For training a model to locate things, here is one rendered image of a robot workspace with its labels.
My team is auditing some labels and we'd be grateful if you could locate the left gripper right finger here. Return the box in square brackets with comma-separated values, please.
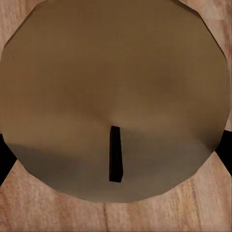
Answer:
[215, 130, 232, 175]

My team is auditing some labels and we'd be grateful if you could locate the pillar candle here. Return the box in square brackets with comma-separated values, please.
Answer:
[0, 0, 232, 203]

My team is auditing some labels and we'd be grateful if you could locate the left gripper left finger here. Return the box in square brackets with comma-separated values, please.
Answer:
[0, 132, 17, 186]

